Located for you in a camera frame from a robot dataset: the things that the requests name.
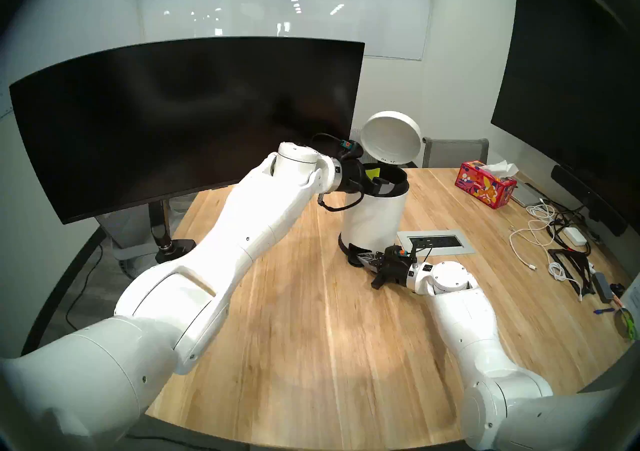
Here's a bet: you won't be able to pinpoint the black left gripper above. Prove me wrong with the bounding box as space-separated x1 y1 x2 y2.
339 158 390 193

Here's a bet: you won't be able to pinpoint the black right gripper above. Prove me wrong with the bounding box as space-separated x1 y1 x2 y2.
356 251 417 291

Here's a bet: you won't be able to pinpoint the white pedal trash can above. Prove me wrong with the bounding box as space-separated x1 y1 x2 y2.
338 111 422 268

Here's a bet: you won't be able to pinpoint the curved black monitor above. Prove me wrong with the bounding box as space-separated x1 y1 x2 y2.
9 37 366 226

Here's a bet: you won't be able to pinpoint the white table power outlet box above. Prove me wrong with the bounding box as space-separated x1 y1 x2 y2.
397 230 475 258

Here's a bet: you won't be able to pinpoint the red patterned tissue box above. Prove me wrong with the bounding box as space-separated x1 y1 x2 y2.
454 160 519 210

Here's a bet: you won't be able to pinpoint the silver laptop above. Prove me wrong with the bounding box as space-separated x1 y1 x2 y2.
510 178 548 207

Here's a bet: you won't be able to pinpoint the black video sound bar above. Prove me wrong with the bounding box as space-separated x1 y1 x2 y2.
551 165 628 237

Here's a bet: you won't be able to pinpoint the glass whiteboard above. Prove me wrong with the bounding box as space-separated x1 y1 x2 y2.
139 0 435 61

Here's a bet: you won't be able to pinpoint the black folding laptop stand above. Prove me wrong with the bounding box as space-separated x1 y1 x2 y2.
547 248 598 297

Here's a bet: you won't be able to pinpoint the grey adapter hub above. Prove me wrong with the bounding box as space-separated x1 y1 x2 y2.
592 272 615 303

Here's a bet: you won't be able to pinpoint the tape roll with green scissors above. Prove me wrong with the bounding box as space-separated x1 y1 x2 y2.
615 308 640 342

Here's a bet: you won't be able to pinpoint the white paper sheet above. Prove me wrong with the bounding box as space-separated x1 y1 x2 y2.
622 275 640 326

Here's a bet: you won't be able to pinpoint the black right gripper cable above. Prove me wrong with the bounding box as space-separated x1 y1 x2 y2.
410 245 436 268

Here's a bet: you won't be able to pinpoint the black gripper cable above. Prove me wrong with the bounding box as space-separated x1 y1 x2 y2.
317 188 365 213
410 245 436 268

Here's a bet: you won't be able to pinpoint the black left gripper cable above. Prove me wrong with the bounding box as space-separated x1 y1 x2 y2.
317 188 365 213

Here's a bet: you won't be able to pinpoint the long white cable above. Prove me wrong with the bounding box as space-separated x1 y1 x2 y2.
507 220 552 272

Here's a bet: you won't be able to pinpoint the coiled white cable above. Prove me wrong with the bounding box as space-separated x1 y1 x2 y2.
547 261 583 303
526 201 557 223

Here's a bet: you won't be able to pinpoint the tangled black cables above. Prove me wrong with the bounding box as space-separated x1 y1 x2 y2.
547 199 593 256

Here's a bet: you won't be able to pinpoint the large black wall display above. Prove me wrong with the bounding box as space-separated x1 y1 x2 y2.
491 0 640 236

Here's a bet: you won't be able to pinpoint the black floor cable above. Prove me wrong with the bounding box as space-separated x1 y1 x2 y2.
65 243 103 331

